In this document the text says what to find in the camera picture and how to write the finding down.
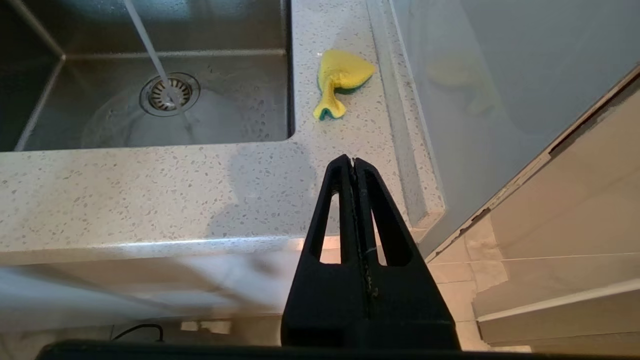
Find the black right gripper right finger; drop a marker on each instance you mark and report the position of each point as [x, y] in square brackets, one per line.
[410, 310]

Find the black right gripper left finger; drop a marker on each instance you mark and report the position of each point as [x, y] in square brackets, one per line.
[325, 310]

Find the yellow green sponge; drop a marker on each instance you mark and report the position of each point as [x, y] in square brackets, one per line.
[345, 70]

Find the stainless steel sink basin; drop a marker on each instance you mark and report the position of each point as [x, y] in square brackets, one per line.
[100, 125]

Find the beige wooden cabinet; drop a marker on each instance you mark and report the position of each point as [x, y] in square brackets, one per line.
[575, 200]

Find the white base cabinet front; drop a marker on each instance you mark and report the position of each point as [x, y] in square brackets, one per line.
[125, 290]

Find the round metal drain strainer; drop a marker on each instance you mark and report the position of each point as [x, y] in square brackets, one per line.
[170, 94]

